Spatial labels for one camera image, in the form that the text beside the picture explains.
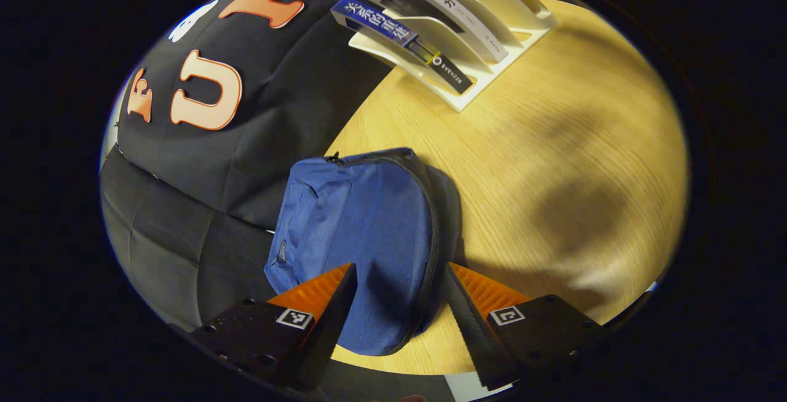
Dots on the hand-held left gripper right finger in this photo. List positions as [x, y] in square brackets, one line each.
[470, 322]

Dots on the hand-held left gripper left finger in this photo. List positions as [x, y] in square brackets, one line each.
[335, 316]

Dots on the blue schoolbag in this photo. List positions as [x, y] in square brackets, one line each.
[369, 217]

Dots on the blue cover book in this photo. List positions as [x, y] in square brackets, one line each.
[381, 27]

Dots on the grey cover book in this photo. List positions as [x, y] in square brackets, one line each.
[455, 15]

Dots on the white bookshelf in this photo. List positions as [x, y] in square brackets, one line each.
[492, 2]

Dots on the black backdrop cloth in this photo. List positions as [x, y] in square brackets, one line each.
[258, 131]

